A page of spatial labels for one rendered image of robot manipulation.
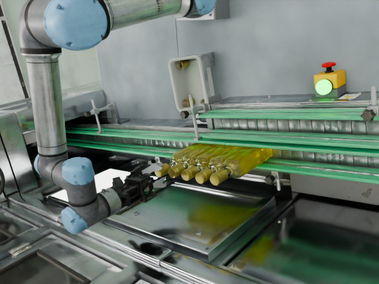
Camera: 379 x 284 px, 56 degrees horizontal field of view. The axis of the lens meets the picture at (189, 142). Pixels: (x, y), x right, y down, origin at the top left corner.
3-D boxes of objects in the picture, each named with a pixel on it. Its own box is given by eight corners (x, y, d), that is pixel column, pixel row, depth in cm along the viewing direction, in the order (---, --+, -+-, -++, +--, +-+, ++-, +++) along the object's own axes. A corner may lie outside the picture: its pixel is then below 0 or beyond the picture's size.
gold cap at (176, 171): (177, 172, 118) (168, 177, 115) (176, 162, 117) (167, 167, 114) (185, 174, 116) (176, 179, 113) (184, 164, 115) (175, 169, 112)
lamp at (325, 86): (318, 93, 108) (314, 96, 106) (317, 79, 107) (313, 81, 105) (333, 93, 105) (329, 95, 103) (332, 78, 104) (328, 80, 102)
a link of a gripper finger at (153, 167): (172, 166, 114) (153, 181, 108) (160, 164, 118) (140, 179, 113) (170, 158, 113) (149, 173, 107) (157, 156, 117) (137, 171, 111)
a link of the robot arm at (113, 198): (98, 214, 103) (91, 189, 101) (111, 207, 106) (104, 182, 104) (113, 220, 98) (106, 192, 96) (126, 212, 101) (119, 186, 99)
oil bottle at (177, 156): (208, 150, 139) (170, 171, 125) (205, 137, 138) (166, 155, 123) (219, 151, 135) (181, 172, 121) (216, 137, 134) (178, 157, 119)
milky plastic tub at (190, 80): (190, 107, 156) (176, 112, 150) (181, 56, 150) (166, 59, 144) (221, 107, 144) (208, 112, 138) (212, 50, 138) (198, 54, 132)
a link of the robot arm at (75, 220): (72, 214, 88) (78, 242, 91) (108, 195, 95) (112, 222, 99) (56, 203, 93) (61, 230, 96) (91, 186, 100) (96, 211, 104)
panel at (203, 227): (111, 172, 174) (47, 202, 151) (110, 166, 173) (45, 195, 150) (276, 204, 113) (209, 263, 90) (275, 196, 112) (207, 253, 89)
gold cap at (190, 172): (190, 174, 114) (181, 180, 111) (189, 164, 113) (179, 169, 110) (199, 176, 112) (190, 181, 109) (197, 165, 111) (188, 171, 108)
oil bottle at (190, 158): (219, 151, 135) (181, 172, 121) (217, 137, 134) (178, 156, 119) (231, 152, 131) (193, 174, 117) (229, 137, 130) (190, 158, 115)
